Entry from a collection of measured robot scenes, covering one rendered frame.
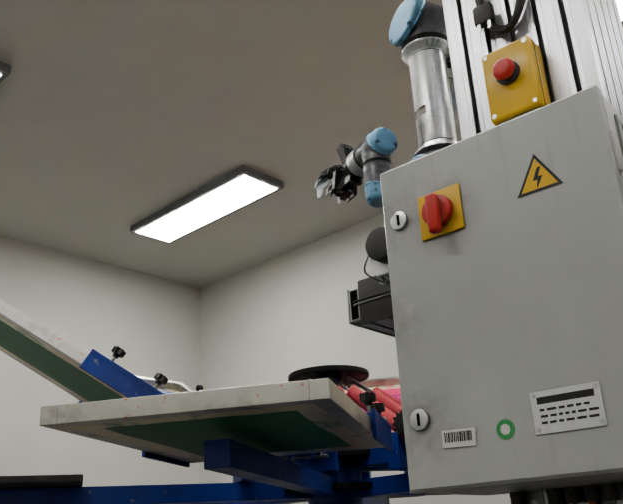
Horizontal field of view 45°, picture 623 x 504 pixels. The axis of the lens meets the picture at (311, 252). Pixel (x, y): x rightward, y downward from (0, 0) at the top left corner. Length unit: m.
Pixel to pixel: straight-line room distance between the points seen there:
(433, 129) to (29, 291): 4.70
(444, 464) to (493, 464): 0.07
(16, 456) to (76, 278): 1.45
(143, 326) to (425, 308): 5.54
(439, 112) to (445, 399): 0.84
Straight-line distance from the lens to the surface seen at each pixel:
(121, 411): 1.50
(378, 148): 1.89
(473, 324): 0.99
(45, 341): 2.47
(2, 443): 5.73
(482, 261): 1.01
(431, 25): 1.81
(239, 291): 6.53
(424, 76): 1.74
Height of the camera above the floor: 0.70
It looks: 22 degrees up
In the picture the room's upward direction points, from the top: 3 degrees counter-clockwise
